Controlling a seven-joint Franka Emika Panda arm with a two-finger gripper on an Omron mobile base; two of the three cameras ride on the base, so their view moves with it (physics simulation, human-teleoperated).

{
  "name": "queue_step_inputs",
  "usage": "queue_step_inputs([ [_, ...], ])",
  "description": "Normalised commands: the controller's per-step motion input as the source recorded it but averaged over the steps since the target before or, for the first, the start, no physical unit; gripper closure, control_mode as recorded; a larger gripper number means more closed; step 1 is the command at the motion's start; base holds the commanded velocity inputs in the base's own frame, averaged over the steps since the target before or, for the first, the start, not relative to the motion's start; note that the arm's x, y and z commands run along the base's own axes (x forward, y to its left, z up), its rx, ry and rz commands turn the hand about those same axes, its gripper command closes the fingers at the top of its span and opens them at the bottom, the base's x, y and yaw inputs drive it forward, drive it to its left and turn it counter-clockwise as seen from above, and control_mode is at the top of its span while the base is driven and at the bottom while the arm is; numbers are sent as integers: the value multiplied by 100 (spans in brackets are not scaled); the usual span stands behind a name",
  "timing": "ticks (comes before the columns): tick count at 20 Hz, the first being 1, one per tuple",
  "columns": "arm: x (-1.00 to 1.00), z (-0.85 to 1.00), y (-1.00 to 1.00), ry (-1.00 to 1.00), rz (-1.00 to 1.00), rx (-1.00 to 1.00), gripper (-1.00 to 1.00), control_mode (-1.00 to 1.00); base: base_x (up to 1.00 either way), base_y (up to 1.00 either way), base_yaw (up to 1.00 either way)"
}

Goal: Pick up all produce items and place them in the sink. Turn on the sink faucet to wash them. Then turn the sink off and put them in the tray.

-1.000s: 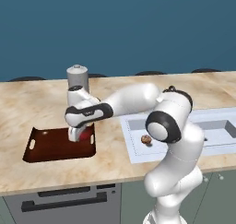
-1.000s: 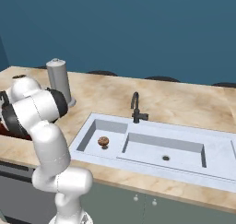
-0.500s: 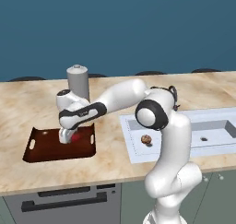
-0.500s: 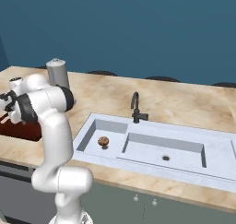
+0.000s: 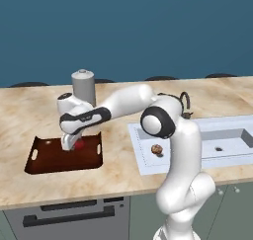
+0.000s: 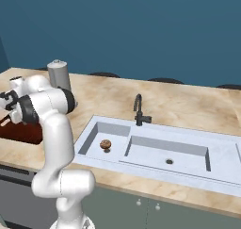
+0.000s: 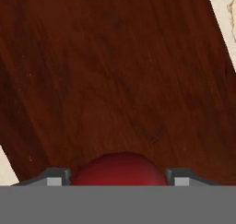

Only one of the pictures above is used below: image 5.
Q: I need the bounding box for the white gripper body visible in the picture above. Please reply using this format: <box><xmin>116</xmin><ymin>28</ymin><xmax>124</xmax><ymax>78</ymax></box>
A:
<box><xmin>60</xmin><ymin>132</ymin><xmax>83</xmax><ymax>152</ymax></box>

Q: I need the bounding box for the red round produce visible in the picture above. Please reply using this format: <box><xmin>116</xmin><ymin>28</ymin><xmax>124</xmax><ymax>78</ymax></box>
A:
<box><xmin>74</xmin><ymin>139</ymin><xmax>86</xmax><ymax>151</ymax></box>

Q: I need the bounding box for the dark brown tray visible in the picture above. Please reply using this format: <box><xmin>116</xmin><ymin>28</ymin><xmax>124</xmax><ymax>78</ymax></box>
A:
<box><xmin>24</xmin><ymin>131</ymin><xmax>105</xmax><ymax>176</ymax></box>

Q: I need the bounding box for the brown round produce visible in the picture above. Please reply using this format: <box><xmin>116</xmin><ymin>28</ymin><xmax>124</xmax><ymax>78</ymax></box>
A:
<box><xmin>150</xmin><ymin>143</ymin><xmax>165</xmax><ymax>157</ymax></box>

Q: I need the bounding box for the black sink faucet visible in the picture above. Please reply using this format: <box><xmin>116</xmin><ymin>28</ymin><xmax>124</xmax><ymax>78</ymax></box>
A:
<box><xmin>157</xmin><ymin>91</ymin><xmax>196</xmax><ymax>120</ymax></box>

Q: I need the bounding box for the pale grey sink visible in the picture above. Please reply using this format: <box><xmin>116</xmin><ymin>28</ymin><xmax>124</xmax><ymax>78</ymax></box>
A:
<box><xmin>126</xmin><ymin>114</ymin><xmax>253</xmax><ymax>177</ymax></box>

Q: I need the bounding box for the grey cylindrical canister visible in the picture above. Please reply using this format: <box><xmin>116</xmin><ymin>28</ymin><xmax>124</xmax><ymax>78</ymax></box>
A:
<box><xmin>70</xmin><ymin>68</ymin><xmax>97</xmax><ymax>108</ymax></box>

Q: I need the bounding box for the dark round stool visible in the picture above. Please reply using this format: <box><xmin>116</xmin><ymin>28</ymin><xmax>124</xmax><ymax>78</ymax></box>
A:
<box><xmin>94</xmin><ymin>78</ymin><xmax>117</xmax><ymax>84</ymax></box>
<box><xmin>143</xmin><ymin>75</ymin><xmax>180</xmax><ymax>82</ymax></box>
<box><xmin>9</xmin><ymin>81</ymin><xmax>51</xmax><ymax>88</ymax></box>
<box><xmin>205</xmin><ymin>73</ymin><xmax>239</xmax><ymax>79</ymax></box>

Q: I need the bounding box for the grey dishwasher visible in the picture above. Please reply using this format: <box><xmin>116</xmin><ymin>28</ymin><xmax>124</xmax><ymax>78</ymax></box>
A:
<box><xmin>2</xmin><ymin>196</ymin><xmax>131</xmax><ymax>240</ymax></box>

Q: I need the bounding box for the grey-green cupboard door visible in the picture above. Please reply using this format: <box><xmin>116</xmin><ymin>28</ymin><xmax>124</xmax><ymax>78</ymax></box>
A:
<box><xmin>0</xmin><ymin>209</ymin><xmax>17</xmax><ymax>240</ymax></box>
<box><xmin>128</xmin><ymin>184</ymin><xmax>229</xmax><ymax>240</ymax></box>
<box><xmin>207</xmin><ymin>181</ymin><xmax>253</xmax><ymax>240</ymax></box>

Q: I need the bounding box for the black dishwasher handle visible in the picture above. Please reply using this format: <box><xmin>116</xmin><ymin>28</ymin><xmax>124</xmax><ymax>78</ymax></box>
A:
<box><xmin>22</xmin><ymin>205</ymin><xmax>116</xmax><ymax>228</ymax></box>

